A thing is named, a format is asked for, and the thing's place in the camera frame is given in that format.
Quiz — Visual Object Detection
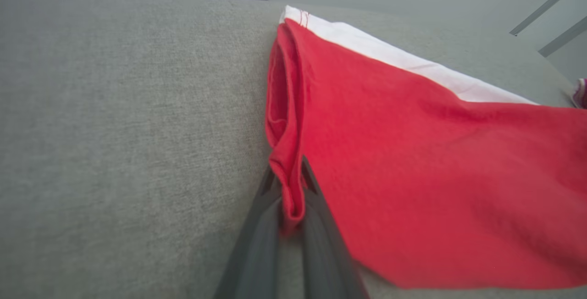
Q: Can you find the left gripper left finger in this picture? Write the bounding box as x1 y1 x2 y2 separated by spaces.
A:
213 166 282 299

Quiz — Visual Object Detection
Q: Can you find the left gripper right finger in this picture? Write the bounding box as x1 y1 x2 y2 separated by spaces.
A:
300 155 370 299

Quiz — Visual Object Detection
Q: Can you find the red garment with white hem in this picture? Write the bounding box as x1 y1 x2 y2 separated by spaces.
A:
265 5 587 290

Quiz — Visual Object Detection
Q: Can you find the red garment with white stripes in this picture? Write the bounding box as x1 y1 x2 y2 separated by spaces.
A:
571 78 587 109

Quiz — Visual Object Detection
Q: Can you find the grey fabric sofa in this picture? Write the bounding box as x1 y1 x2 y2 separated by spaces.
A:
0 0 587 299

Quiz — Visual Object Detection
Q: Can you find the grey metal bar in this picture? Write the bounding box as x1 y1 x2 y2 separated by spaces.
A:
538 15 587 58
509 0 587 37

